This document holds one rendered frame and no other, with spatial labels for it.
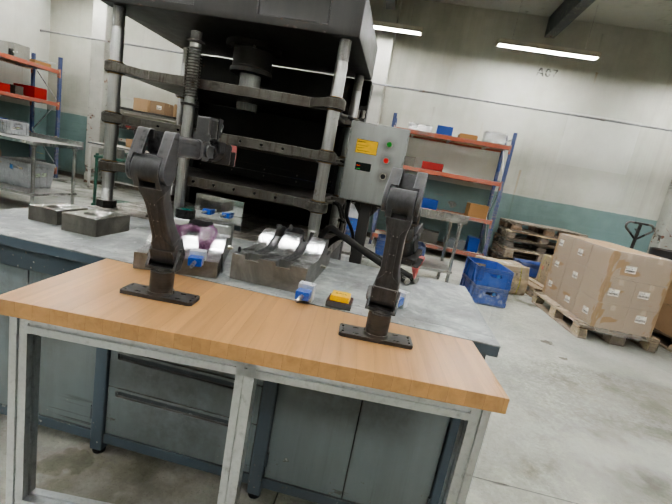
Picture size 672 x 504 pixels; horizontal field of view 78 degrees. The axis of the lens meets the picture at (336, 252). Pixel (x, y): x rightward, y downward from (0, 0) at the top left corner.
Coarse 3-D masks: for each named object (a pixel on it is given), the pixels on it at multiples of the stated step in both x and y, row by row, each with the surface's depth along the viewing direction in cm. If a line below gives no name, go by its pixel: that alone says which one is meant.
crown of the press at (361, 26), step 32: (128, 0) 199; (160, 0) 197; (192, 0) 195; (224, 0) 192; (256, 0) 190; (288, 0) 189; (320, 0) 187; (352, 0) 184; (160, 32) 243; (224, 32) 218; (256, 32) 207; (288, 32) 197; (320, 32) 188; (352, 32) 186; (256, 64) 227; (288, 64) 265; (320, 64) 249; (352, 64) 235
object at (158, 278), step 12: (156, 276) 109; (168, 276) 110; (120, 288) 111; (132, 288) 112; (144, 288) 114; (156, 288) 110; (168, 288) 111; (168, 300) 110; (180, 300) 110; (192, 300) 112
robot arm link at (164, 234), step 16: (144, 160) 93; (160, 160) 93; (144, 176) 94; (144, 192) 97; (160, 192) 96; (160, 208) 100; (160, 224) 103; (160, 240) 106; (176, 240) 109; (160, 256) 110; (176, 256) 111
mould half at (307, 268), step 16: (288, 240) 162; (320, 240) 164; (240, 256) 137; (272, 256) 142; (304, 256) 154; (320, 256) 156; (240, 272) 138; (256, 272) 137; (272, 272) 136; (288, 272) 136; (304, 272) 135; (320, 272) 164; (288, 288) 136
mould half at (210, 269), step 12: (228, 228) 170; (192, 240) 148; (216, 240) 151; (228, 240) 162; (144, 252) 131; (216, 252) 146; (228, 252) 171; (144, 264) 132; (204, 264) 134; (216, 264) 135; (204, 276) 135; (216, 276) 136
